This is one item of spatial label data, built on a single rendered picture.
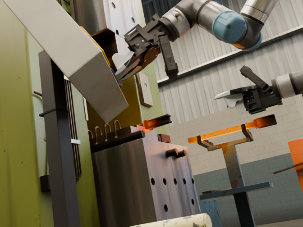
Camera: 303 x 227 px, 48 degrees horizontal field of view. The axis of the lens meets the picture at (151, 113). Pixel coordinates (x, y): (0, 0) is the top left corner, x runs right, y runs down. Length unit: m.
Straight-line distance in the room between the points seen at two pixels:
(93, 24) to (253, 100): 0.68
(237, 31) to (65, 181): 0.55
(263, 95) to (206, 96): 8.33
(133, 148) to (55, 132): 0.45
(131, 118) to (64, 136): 0.90
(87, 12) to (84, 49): 0.80
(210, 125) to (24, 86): 8.35
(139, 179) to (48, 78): 0.50
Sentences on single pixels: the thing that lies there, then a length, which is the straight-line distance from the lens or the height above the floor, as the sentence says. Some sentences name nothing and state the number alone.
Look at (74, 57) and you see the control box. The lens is 0.65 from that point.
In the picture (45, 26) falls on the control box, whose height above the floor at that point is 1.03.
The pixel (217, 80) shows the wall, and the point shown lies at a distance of 9.49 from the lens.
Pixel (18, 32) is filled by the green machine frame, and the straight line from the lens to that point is 1.23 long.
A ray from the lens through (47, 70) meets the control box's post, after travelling 0.84.
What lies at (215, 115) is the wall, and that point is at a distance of 9.30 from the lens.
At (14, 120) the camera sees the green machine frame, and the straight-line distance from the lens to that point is 1.14.
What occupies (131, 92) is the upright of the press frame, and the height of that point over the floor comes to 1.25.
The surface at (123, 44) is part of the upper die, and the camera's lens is 1.40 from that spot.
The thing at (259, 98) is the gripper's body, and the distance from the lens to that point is 1.17.
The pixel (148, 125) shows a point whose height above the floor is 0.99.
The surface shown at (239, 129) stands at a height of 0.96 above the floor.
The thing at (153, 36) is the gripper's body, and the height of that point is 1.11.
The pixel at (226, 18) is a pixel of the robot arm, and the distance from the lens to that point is 0.88.
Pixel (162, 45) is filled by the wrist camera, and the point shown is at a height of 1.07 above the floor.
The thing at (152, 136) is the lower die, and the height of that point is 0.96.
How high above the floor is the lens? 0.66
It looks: 17 degrees up
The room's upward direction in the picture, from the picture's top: 11 degrees counter-clockwise
